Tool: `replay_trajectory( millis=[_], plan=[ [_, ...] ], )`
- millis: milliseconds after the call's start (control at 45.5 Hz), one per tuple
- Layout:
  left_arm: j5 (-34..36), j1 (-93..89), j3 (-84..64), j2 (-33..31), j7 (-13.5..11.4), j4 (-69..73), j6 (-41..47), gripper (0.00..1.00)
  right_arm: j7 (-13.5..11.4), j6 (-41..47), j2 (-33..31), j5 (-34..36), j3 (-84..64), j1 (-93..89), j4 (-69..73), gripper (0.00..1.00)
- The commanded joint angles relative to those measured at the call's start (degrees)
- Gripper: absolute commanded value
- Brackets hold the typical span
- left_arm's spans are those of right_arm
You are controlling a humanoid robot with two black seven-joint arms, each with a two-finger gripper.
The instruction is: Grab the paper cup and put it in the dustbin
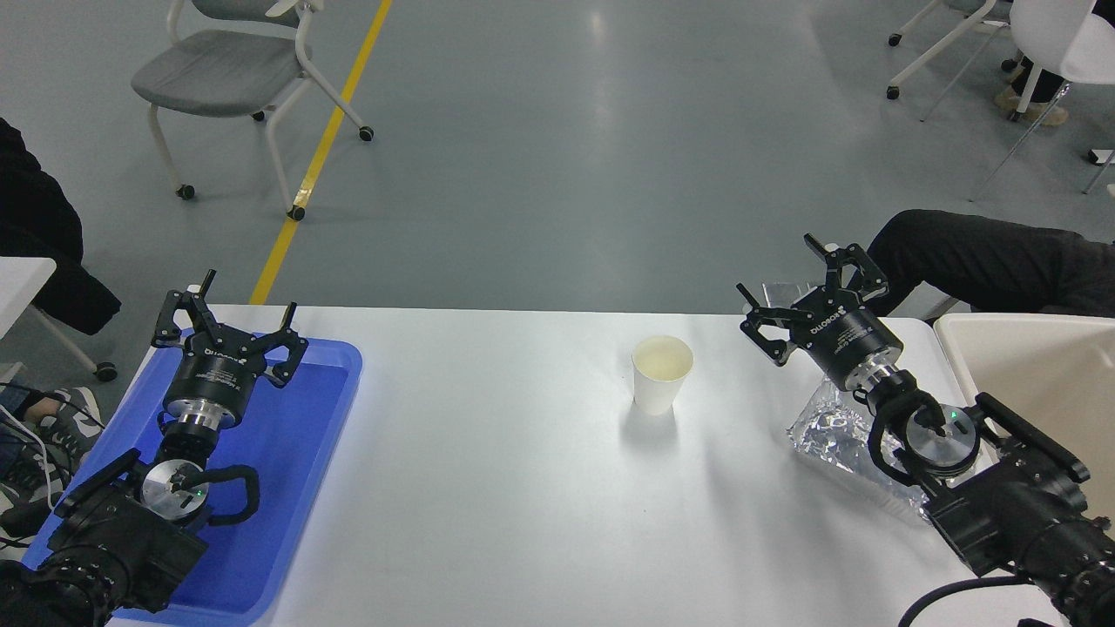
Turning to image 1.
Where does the blue plastic tray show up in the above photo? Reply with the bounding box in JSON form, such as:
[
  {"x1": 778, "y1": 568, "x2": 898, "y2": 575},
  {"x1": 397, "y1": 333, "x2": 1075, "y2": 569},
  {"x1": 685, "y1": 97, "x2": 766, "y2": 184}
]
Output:
[{"x1": 22, "y1": 329, "x2": 363, "y2": 625}]

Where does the white paper cup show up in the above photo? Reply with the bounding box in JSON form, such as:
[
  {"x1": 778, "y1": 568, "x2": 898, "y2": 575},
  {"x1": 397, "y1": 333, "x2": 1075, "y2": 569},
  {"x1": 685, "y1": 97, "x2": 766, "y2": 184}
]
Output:
[{"x1": 632, "y1": 335, "x2": 695, "y2": 416}]

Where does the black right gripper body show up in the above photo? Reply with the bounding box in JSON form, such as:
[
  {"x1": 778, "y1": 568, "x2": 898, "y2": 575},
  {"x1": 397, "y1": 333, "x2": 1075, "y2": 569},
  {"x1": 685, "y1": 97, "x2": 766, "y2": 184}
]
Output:
[{"x1": 787, "y1": 291, "x2": 905, "y2": 391}]

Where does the grey wheeled chair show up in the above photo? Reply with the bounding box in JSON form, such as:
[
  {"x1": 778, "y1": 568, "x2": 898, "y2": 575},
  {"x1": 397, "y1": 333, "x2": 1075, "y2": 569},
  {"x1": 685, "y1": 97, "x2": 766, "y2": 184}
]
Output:
[{"x1": 131, "y1": 0, "x2": 375, "y2": 222}]

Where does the person beside bin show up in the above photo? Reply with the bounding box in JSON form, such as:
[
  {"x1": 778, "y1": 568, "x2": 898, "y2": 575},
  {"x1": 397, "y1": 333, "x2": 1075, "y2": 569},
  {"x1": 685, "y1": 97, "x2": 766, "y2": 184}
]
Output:
[{"x1": 866, "y1": 209, "x2": 1115, "y2": 317}]

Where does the person's grey white shoe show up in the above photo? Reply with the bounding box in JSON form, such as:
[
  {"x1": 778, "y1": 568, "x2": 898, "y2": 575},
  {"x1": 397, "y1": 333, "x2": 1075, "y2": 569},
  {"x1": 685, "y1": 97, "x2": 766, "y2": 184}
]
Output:
[{"x1": 35, "y1": 387, "x2": 106, "y2": 464}]

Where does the small white table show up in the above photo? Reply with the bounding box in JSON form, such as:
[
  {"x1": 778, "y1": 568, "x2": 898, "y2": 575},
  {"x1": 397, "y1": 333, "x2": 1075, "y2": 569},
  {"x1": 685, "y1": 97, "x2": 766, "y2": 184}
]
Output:
[{"x1": 0, "y1": 257, "x2": 119, "y2": 384}]

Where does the crumpled foil tray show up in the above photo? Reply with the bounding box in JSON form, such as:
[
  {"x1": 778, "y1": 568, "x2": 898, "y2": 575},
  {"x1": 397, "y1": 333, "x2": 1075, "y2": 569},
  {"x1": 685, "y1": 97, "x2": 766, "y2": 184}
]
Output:
[{"x1": 786, "y1": 380, "x2": 931, "y2": 525}]

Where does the person on white chair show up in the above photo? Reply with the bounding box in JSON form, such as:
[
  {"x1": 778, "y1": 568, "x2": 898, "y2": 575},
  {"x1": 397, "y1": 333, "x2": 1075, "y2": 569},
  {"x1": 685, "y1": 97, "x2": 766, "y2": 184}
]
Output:
[{"x1": 995, "y1": 57, "x2": 1071, "y2": 128}]

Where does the large pale bin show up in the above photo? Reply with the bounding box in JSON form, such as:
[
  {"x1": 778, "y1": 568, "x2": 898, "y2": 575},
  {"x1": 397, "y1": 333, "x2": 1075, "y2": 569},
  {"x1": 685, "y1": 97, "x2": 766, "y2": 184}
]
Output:
[{"x1": 934, "y1": 312, "x2": 1115, "y2": 627}]

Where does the person beside small table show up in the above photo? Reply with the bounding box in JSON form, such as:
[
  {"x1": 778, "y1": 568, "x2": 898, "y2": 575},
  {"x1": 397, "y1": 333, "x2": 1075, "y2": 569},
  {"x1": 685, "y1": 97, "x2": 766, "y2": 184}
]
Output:
[{"x1": 0, "y1": 118, "x2": 122, "y2": 337}]

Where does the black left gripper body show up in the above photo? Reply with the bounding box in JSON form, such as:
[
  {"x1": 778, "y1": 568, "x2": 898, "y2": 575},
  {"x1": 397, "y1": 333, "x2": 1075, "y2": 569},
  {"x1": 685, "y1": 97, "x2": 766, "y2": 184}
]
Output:
[{"x1": 166, "y1": 338, "x2": 264, "y2": 414}]

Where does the white shell chair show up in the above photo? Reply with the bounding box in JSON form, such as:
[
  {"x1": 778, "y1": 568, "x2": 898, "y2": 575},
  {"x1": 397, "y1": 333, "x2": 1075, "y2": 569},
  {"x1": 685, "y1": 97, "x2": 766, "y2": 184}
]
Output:
[{"x1": 971, "y1": 0, "x2": 1115, "y2": 203}]

